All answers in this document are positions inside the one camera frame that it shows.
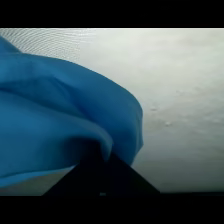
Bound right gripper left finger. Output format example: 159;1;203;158
42;159;104;197

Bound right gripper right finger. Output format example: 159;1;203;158
101;151;161;197

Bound blue garment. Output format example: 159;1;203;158
0;35;145;189

